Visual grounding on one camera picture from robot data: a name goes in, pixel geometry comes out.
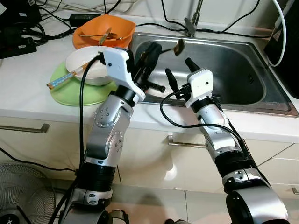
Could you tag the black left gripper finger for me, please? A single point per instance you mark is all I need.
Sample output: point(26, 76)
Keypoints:
point(155, 53)
point(145, 55)

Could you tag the white ceramic bowl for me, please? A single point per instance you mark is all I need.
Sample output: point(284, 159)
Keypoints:
point(77, 56)

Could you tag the light green plate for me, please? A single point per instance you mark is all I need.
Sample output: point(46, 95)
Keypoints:
point(70, 95)

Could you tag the wooden chopstick blue patterned end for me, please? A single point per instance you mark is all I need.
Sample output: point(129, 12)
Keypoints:
point(60, 81)
point(58, 78)

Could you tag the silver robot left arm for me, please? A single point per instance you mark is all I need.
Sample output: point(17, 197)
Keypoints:
point(110, 126)

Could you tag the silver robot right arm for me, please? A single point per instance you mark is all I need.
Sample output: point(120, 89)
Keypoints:
point(219, 140)

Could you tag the silver sink faucet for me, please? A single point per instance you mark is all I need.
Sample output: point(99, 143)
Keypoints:
point(190, 27)

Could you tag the stainless steel sink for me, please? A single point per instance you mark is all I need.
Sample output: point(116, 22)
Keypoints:
point(233, 70)

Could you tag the silver metal spoon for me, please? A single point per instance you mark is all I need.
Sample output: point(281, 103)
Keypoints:
point(106, 36)

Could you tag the orange bowl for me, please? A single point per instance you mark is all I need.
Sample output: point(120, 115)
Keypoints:
point(93, 23)

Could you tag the black power adapter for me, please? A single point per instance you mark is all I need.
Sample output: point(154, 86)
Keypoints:
point(83, 19)

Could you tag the cream cabinet door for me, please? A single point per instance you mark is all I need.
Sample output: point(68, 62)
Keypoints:
point(149, 163)
point(46, 144)

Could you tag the black countertop appliance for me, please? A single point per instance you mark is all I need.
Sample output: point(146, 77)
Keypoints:
point(287, 79)

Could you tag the black power strip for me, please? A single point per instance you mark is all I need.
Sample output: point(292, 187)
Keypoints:
point(18, 48)

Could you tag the grey robot right leg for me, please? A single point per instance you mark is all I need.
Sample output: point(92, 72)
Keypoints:
point(177, 221)

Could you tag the grey robot leg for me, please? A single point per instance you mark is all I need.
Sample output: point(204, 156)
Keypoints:
point(114, 218)
point(177, 221)

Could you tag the black box device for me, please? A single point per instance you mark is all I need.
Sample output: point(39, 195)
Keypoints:
point(18, 14)

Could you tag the grey robot left leg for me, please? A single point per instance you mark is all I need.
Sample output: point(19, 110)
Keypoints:
point(114, 218)

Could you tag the grey floor fan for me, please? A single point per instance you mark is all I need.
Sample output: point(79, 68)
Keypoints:
point(23, 191)

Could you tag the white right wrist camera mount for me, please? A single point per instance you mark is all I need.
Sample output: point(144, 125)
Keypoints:
point(201, 84)

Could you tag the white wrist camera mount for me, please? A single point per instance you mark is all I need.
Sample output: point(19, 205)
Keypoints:
point(201, 84)
point(117, 60)

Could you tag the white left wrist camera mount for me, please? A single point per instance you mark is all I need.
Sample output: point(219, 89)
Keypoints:
point(117, 60)

